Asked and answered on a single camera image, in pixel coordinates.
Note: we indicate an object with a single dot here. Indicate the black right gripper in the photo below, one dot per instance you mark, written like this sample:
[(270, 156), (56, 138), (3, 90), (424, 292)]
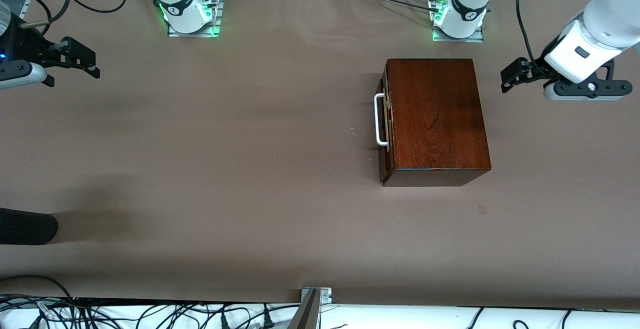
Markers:
[(30, 46)]

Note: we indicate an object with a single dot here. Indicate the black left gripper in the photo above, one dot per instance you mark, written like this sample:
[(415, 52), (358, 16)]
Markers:
[(536, 70)]

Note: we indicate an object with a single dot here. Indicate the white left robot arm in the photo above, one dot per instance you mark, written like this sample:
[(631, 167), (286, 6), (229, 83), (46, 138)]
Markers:
[(610, 19)]

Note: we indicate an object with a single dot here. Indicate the dark brown wooden cabinet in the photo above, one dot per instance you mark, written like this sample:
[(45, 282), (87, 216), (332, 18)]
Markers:
[(440, 119)]

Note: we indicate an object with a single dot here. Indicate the black cylinder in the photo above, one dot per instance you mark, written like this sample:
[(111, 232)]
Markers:
[(25, 226)]

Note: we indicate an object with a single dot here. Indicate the brown paper table cover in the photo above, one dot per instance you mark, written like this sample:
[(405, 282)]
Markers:
[(250, 169)]

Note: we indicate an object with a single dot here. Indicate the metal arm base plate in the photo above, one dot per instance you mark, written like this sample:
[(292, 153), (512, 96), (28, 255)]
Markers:
[(192, 34), (457, 39)]

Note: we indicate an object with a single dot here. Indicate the aluminium camera mount post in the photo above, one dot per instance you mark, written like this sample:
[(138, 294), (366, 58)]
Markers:
[(310, 309)]

